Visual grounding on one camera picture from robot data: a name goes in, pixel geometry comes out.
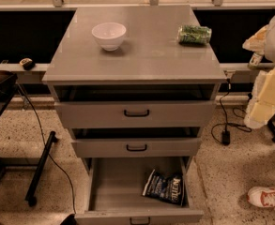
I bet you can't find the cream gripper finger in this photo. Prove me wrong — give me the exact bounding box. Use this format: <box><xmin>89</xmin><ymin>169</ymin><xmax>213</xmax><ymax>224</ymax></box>
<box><xmin>242</xmin><ymin>25</ymin><xmax>267</xmax><ymax>54</ymax></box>

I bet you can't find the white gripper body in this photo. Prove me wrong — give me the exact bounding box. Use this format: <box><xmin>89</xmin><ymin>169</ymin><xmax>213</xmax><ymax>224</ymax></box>
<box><xmin>244</xmin><ymin>68</ymin><xmax>275</xmax><ymax>128</ymax></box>

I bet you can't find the blue chip bag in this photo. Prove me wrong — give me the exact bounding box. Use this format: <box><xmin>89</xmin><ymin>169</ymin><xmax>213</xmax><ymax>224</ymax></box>
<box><xmin>142</xmin><ymin>170</ymin><xmax>185</xmax><ymax>205</ymax></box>

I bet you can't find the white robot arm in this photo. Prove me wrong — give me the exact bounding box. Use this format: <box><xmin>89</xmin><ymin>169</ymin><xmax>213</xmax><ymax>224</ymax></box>
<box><xmin>242</xmin><ymin>16</ymin><xmax>275</xmax><ymax>128</ymax></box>

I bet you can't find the top grey drawer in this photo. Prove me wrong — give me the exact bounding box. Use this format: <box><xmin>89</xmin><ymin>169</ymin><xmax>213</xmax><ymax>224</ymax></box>
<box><xmin>53</xmin><ymin>89</ymin><xmax>218</xmax><ymax>129</ymax></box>

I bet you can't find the grey drawer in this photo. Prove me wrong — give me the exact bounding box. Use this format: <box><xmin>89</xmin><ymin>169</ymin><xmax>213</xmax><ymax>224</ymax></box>
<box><xmin>75</xmin><ymin>157</ymin><xmax>204</xmax><ymax>225</ymax></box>
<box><xmin>53</xmin><ymin>89</ymin><xmax>218</xmax><ymax>129</ymax></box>
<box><xmin>71</xmin><ymin>127</ymin><xmax>201</xmax><ymax>158</ymax></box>

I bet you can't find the grey drawer cabinet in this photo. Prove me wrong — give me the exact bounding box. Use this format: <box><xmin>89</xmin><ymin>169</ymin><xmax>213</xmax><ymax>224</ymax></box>
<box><xmin>41</xmin><ymin>5</ymin><xmax>228</xmax><ymax>225</ymax></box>

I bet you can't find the middle grey drawer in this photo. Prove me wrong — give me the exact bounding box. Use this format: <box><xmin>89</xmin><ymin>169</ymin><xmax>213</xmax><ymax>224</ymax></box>
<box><xmin>71</xmin><ymin>127</ymin><xmax>201</xmax><ymax>158</ymax></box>

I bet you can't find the bottom grey drawer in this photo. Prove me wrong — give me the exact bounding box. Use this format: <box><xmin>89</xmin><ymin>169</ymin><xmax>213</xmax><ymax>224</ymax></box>
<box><xmin>75</xmin><ymin>157</ymin><xmax>204</xmax><ymax>225</ymax></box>

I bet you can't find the small glass bottle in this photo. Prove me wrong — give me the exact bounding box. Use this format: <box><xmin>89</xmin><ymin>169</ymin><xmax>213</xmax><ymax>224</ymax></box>
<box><xmin>248</xmin><ymin>52</ymin><xmax>264</xmax><ymax>69</ymax></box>

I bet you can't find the green soda can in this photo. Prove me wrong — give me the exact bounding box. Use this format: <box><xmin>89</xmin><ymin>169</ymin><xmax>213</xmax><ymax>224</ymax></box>
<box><xmin>177</xmin><ymin>25</ymin><xmax>212</xmax><ymax>44</ymax></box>

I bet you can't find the white red sneaker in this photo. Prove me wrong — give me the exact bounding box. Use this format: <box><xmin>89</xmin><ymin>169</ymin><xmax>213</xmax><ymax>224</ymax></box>
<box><xmin>247</xmin><ymin>187</ymin><xmax>275</xmax><ymax>210</ymax></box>

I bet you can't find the white bowl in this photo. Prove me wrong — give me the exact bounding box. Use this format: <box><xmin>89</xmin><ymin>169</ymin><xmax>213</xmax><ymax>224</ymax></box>
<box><xmin>91</xmin><ymin>22</ymin><xmax>127</xmax><ymax>52</ymax></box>

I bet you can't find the small yellow black device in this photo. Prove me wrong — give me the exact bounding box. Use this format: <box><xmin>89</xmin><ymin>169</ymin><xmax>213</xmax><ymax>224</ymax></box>
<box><xmin>20</xmin><ymin>58</ymin><xmax>36</xmax><ymax>70</ymax></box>

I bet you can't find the black stand leg left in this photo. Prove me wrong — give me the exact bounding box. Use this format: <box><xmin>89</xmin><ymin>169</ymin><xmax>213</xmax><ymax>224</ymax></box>
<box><xmin>25</xmin><ymin>131</ymin><xmax>58</xmax><ymax>207</ymax></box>

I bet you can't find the black power adapter cable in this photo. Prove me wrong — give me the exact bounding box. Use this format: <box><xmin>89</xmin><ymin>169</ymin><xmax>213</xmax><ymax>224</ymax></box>
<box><xmin>210</xmin><ymin>77</ymin><xmax>253</xmax><ymax>146</ymax></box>

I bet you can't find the black cable on left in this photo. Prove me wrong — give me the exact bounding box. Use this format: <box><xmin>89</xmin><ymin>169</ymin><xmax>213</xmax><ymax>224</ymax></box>
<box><xmin>16</xmin><ymin>84</ymin><xmax>78</xmax><ymax>216</ymax></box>

